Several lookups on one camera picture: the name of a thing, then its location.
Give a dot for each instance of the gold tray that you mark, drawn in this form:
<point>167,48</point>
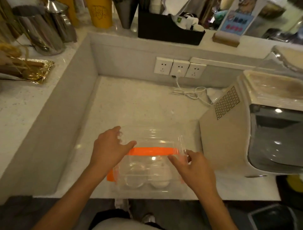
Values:
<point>35,70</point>

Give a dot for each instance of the white wall socket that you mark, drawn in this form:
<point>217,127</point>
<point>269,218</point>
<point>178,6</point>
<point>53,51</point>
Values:
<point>163,66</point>
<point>195,70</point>
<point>181,67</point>

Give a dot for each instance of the orange tape strip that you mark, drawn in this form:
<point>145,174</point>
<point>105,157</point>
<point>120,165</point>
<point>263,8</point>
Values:
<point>151,151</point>

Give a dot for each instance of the black organizer box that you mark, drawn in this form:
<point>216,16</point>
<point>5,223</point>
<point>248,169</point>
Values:
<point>165,29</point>

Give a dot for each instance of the large steel pitcher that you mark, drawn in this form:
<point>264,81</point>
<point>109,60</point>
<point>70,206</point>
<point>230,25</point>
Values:
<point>41,33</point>

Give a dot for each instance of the person's left thumb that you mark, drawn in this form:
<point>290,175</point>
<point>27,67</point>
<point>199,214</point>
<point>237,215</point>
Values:
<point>129,146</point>

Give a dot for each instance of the person's right forearm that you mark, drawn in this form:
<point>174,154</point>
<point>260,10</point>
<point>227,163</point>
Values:
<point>217,210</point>

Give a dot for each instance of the person's right thumb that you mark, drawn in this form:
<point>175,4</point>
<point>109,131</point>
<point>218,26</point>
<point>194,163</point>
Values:
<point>177,164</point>

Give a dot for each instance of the white countertop appliance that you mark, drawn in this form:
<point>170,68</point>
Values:
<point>227,142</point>

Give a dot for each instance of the white egg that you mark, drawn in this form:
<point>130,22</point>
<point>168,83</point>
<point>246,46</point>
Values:
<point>161,179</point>

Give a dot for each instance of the person's right hand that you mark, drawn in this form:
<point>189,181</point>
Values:
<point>200,171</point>

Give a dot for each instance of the white paper packets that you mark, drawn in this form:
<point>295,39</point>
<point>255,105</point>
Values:
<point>187,16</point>

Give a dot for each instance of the clear plastic egg box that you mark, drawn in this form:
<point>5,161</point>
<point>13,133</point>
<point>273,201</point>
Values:
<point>151,139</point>

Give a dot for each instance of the black bin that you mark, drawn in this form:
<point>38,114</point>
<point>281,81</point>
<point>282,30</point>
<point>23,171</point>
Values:
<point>291,189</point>

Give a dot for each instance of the person's left hand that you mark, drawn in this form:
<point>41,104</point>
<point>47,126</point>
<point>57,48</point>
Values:
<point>106,151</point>

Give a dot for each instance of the grey metal cup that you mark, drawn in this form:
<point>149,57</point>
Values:
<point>126,13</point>

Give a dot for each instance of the person's left forearm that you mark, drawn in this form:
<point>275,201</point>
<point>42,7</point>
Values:
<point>75,199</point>

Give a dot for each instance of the wooden sign holder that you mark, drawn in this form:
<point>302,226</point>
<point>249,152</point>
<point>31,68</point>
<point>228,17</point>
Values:
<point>226,39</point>

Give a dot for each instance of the person's white shirt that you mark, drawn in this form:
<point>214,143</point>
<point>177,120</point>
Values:
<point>123,225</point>

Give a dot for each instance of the yellow cup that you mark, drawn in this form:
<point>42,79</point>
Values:
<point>99,13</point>

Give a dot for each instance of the small steel pitcher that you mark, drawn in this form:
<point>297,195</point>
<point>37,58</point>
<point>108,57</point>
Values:
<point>64,21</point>

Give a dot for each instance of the grey storage box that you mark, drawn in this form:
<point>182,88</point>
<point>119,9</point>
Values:
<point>274,219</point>

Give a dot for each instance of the person's white shoe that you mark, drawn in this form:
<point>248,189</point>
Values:
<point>148,218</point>
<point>122,205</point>

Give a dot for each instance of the printed sign card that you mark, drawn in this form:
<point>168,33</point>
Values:
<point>239,19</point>

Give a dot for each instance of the person's black shorts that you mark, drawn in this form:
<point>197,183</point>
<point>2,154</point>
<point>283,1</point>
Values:
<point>106,216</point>

